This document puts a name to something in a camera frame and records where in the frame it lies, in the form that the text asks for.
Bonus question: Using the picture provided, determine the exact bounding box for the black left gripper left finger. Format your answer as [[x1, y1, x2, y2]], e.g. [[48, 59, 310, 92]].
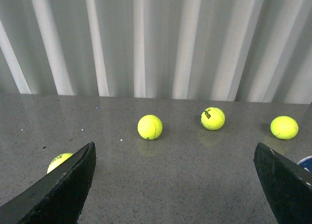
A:
[[0, 142, 96, 224]]

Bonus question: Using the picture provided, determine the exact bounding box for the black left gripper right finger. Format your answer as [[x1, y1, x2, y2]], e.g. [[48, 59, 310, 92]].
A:
[[254, 143, 312, 224]]

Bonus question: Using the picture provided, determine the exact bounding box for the clear tennis ball can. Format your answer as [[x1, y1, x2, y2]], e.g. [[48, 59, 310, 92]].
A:
[[297, 156, 312, 173]]

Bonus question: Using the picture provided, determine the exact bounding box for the far left tennis ball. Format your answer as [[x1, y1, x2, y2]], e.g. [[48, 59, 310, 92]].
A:
[[47, 153, 73, 174]]

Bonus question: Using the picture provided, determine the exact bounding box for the far right tennis ball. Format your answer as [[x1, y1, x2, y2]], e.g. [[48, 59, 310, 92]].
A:
[[270, 116, 299, 140]]

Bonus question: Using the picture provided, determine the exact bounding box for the tennis ball with black logo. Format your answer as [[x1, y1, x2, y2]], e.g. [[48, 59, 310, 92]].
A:
[[201, 107, 225, 131]]

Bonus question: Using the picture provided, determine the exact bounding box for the centre left tennis ball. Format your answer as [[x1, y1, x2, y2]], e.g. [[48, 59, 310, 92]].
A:
[[137, 115, 163, 140]]

